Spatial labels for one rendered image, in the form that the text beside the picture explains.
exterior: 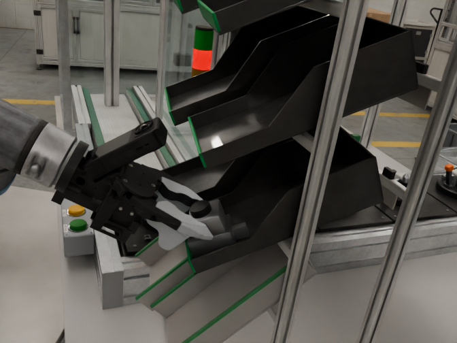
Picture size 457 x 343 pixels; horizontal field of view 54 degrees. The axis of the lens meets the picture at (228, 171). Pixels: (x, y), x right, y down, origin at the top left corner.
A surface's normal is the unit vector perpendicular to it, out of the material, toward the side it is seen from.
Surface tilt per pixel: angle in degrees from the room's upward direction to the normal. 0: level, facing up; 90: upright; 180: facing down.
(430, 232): 90
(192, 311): 45
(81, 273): 0
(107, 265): 0
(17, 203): 0
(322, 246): 90
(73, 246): 90
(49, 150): 57
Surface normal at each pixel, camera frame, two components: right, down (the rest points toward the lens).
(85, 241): 0.35, 0.44
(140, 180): 0.53, -0.74
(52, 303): 0.11, -0.90
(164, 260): -0.61, -0.65
